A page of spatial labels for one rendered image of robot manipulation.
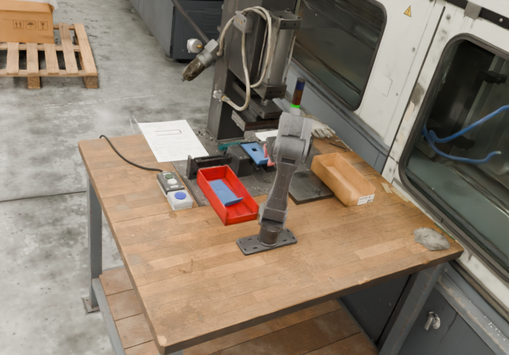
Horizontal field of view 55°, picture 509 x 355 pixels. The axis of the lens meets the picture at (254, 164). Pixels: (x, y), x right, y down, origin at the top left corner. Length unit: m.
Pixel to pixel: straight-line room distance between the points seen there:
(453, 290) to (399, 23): 1.07
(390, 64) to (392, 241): 0.79
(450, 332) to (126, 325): 1.29
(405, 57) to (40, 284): 1.99
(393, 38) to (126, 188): 1.24
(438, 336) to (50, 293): 1.77
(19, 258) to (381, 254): 1.86
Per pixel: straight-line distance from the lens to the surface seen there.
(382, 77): 2.22
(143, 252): 1.51
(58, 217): 3.03
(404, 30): 2.13
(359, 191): 1.95
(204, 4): 4.90
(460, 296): 2.02
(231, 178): 1.78
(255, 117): 1.77
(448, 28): 1.91
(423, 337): 2.24
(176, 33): 4.90
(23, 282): 2.69
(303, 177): 1.90
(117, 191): 1.73
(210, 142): 2.04
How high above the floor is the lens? 1.95
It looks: 33 degrees down
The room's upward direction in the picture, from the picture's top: 12 degrees clockwise
